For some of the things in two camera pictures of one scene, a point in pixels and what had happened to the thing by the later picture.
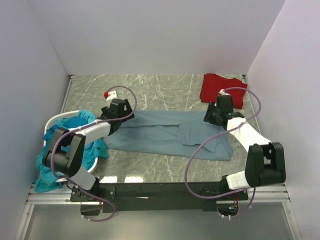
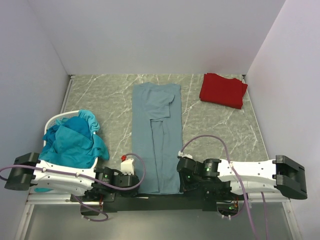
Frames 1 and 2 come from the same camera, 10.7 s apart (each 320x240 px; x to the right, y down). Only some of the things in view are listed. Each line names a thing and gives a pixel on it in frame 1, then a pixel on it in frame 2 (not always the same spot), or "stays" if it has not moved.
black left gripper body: (127, 110) to (133, 181)
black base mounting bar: (167, 196) stays
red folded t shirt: (212, 84) stays
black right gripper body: (208, 115) to (183, 168)
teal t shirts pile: (95, 148) stays
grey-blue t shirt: (182, 134) to (157, 135)
